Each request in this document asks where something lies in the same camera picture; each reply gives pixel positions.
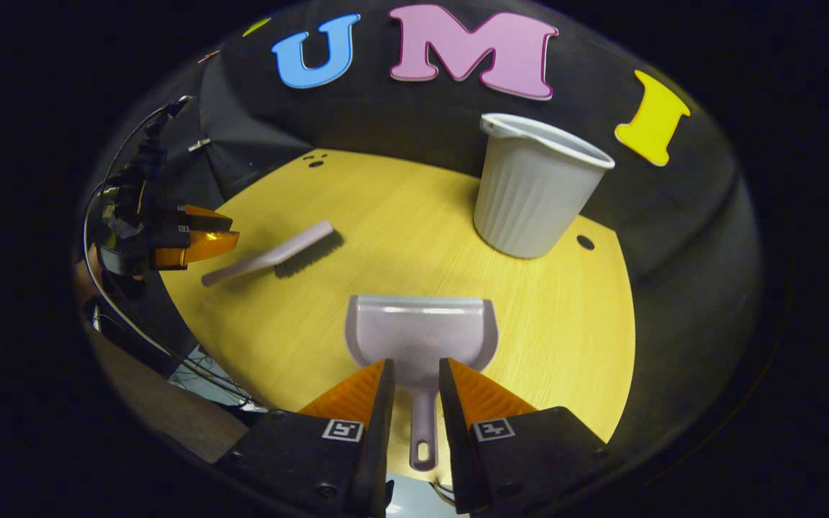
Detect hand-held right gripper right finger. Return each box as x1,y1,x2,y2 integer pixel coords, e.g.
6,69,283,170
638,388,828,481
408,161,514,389
438,358,628,515

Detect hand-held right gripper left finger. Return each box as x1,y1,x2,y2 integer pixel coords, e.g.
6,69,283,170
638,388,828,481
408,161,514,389
213,358,396,518

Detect small grey broom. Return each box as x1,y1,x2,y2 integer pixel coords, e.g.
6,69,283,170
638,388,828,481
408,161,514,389
201,219,345,288

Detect grey plastic dustpan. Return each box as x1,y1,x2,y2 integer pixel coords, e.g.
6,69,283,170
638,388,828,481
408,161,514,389
345,294,499,472

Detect white ribbed garbage bin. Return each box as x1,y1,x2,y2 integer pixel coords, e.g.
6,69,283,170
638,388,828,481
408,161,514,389
473,112,616,260

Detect yellow wooden desktop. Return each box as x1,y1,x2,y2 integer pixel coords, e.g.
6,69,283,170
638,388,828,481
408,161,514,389
159,149,637,490

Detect black backdrop cloth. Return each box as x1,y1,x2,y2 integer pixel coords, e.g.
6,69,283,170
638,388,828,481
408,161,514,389
98,0,764,461

